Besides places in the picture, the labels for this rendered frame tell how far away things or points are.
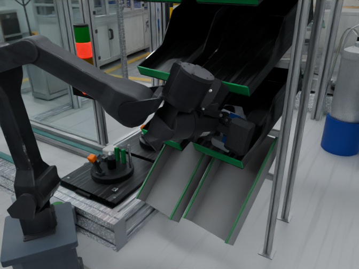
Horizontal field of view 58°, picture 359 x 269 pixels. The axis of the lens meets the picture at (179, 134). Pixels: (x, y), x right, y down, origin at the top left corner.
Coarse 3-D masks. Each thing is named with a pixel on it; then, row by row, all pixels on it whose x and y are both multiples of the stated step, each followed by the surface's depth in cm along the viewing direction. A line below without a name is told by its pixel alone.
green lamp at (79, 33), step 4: (76, 28) 104; (80, 28) 104; (84, 28) 105; (88, 28) 106; (76, 32) 105; (80, 32) 104; (84, 32) 105; (88, 32) 106; (76, 36) 105; (80, 36) 105; (84, 36) 105; (88, 36) 107; (76, 40) 106; (80, 40) 106; (84, 40) 106; (88, 40) 107
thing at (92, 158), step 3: (96, 153) 99; (90, 156) 97; (93, 156) 97; (96, 156) 98; (90, 159) 96; (93, 159) 97; (96, 159) 98; (93, 162) 98; (96, 162) 98; (93, 165) 99; (96, 165) 99; (99, 165) 100; (96, 168) 100; (99, 168) 100; (99, 171) 101; (102, 171) 102
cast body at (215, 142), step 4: (224, 112) 64; (228, 112) 65; (224, 116) 63; (228, 116) 63; (216, 136) 66; (220, 136) 66; (212, 140) 67; (216, 140) 66; (220, 140) 65; (216, 144) 67; (220, 144) 66; (220, 148) 67; (224, 148) 66
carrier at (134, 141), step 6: (138, 132) 135; (132, 138) 130; (138, 138) 130; (144, 138) 125; (120, 144) 125; (126, 144) 125; (132, 144) 125; (138, 144) 125; (144, 144) 121; (162, 144) 121; (126, 150) 121; (132, 150) 121; (138, 150) 121; (144, 150) 121; (150, 150) 121; (138, 156) 118; (144, 156) 116; (150, 156) 116; (156, 156) 116
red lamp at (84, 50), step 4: (76, 44) 107; (80, 44) 106; (84, 44) 106; (88, 44) 107; (76, 48) 108; (80, 48) 107; (84, 48) 107; (88, 48) 108; (80, 52) 107; (84, 52) 107; (88, 52) 108; (80, 56) 108; (84, 56) 108; (88, 56) 109
